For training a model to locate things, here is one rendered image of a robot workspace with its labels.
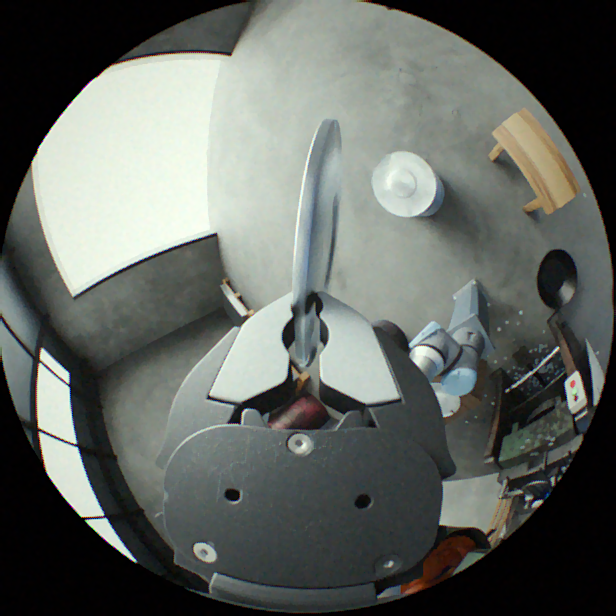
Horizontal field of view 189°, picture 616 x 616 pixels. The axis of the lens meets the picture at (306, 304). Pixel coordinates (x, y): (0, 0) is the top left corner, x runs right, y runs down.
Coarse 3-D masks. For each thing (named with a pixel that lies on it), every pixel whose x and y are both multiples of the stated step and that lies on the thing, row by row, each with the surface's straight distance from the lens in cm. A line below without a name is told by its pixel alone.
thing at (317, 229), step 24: (336, 120) 19; (312, 144) 12; (336, 144) 19; (312, 168) 10; (336, 168) 20; (312, 192) 10; (336, 192) 24; (312, 216) 9; (336, 216) 28; (312, 240) 9; (336, 240) 34; (312, 264) 10; (312, 288) 11; (312, 312) 13; (312, 360) 21
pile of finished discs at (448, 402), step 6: (432, 384) 113; (438, 384) 112; (438, 390) 115; (438, 396) 118; (444, 396) 117; (450, 396) 117; (456, 396) 116; (444, 402) 120; (450, 402) 120; (456, 402) 119; (444, 408) 126; (450, 408) 124; (456, 408) 123; (444, 414) 130; (450, 414) 128
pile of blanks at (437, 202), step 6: (438, 180) 94; (438, 186) 89; (438, 192) 89; (444, 192) 113; (438, 198) 94; (432, 204) 86; (438, 204) 102; (426, 210) 86; (432, 210) 98; (414, 216) 88; (420, 216) 103
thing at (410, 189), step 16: (384, 160) 91; (400, 160) 88; (416, 160) 86; (384, 176) 89; (400, 176) 86; (416, 176) 85; (384, 192) 89; (400, 192) 85; (416, 192) 84; (432, 192) 83; (384, 208) 88; (400, 208) 86; (416, 208) 84
